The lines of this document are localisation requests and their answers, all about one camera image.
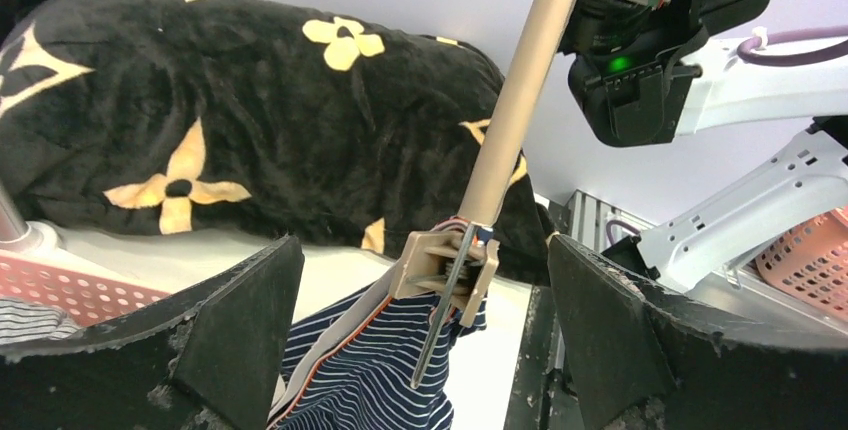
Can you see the right metal rack pole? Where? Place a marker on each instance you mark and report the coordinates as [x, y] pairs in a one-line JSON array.
[[17, 235]]

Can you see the black floral blanket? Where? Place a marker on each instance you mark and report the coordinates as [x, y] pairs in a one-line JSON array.
[[158, 117]]

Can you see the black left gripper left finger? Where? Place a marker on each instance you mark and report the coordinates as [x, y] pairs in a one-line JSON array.
[[207, 357]]

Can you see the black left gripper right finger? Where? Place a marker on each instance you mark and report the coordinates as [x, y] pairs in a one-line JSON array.
[[645, 357]]

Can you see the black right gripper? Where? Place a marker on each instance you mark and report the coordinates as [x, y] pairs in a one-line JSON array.
[[632, 71]]

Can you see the navy striped underwear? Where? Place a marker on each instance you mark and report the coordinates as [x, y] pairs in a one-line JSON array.
[[379, 358]]

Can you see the pink plastic basket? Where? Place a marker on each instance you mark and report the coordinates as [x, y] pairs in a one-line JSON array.
[[89, 293]]

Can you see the grey striped underwear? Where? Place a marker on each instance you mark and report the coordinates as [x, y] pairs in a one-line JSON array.
[[23, 321]]

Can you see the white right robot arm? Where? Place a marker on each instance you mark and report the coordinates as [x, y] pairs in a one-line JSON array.
[[748, 170]]

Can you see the wooden hanger with navy underwear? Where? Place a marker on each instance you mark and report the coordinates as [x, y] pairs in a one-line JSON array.
[[459, 265]]

